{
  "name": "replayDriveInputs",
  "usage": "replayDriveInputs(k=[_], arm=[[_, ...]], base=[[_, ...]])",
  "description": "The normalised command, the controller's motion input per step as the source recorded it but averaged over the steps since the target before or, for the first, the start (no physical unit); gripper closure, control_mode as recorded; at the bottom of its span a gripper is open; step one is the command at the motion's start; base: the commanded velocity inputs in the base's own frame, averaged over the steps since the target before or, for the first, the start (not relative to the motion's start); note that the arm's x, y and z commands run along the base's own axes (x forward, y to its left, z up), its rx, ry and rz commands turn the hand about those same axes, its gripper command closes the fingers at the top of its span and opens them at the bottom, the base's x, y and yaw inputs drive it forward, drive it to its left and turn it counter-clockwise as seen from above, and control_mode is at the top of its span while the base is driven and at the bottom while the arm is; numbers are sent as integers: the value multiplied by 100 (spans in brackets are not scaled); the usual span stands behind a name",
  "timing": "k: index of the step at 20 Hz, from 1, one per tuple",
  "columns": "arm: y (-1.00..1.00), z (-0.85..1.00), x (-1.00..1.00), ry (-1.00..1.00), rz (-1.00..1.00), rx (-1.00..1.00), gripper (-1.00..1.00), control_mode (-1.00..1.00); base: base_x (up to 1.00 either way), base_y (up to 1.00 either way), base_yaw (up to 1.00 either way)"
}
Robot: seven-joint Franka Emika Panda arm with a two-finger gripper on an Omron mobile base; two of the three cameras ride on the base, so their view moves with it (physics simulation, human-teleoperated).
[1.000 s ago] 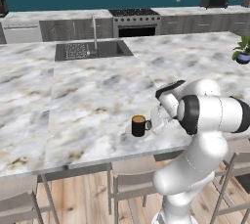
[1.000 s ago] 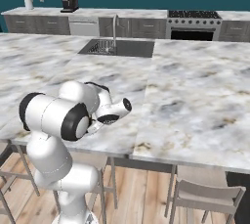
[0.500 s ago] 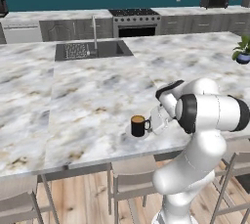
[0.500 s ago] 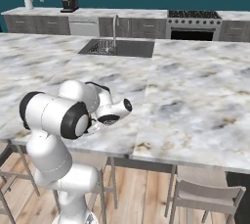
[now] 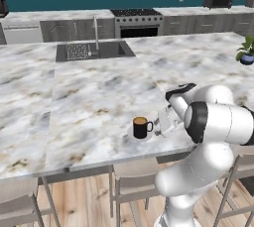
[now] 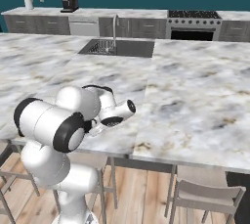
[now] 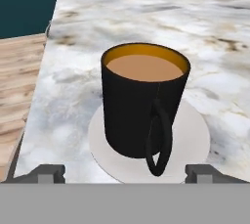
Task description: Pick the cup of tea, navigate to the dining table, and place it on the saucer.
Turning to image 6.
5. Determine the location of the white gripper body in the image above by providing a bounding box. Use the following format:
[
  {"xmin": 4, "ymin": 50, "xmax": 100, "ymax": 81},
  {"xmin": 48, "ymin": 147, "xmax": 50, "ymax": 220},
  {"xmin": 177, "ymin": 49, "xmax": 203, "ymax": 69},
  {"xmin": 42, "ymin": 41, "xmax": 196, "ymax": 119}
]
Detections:
[{"xmin": 87, "ymin": 121, "xmax": 108, "ymax": 138}]

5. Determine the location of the steel sink basin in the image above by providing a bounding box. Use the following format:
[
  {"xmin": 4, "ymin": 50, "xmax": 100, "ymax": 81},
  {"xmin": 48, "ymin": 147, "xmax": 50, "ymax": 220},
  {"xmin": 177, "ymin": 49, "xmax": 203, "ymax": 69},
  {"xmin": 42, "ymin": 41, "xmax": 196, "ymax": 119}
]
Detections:
[{"xmin": 77, "ymin": 38, "xmax": 156, "ymax": 59}]

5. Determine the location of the steel tap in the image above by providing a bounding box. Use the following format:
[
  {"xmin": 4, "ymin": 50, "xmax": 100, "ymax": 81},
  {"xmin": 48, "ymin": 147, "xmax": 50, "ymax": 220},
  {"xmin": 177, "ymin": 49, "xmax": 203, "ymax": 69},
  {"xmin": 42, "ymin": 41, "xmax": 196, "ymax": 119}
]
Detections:
[{"xmin": 105, "ymin": 14, "xmax": 120, "ymax": 54}]

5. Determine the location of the white dishwasher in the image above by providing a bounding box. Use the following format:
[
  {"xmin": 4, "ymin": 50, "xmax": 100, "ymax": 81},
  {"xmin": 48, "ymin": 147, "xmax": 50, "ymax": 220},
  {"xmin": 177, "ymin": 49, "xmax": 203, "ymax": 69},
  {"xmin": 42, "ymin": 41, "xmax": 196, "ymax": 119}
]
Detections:
[{"xmin": 68, "ymin": 17, "xmax": 101, "ymax": 37}]

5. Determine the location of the grey base cupboards run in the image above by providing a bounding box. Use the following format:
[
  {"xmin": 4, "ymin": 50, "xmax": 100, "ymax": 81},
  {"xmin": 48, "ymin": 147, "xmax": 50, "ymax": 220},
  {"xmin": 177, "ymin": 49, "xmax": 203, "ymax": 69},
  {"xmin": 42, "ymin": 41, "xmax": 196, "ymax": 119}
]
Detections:
[
  {"xmin": 2, "ymin": 15, "xmax": 71, "ymax": 36},
  {"xmin": 98, "ymin": 17, "xmax": 168, "ymax": 39},
  {"xmin": 218, "ymin": 20, "xmax": 250, "ymax": 43}
]

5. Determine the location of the black coffee machine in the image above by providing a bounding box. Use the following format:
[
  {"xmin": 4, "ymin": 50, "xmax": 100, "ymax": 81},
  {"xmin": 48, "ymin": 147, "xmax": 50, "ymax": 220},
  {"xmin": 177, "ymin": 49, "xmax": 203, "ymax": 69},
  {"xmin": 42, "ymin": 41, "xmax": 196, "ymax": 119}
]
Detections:
[{"xmin": 60, "ymin": 0, "xmax": 80, "ymax": 14}]

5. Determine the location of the steel range with oven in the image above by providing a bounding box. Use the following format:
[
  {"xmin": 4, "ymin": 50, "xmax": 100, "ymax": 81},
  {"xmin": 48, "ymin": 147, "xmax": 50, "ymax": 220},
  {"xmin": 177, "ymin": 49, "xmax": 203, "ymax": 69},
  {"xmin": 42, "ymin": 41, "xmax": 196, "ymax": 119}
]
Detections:
[{"xmin": 165, "ymin": 9, "xmax": 224, "ymax": 42}]

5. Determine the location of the white paper towel roll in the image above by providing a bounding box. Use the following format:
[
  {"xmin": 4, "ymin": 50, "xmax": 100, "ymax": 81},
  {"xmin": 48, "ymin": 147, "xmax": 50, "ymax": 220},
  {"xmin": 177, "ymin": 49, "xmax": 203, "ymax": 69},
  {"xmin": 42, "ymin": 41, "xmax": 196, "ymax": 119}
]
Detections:
[{"xmin": 22, "ymin": 0, "xmax": 35, "ymax": 11}]

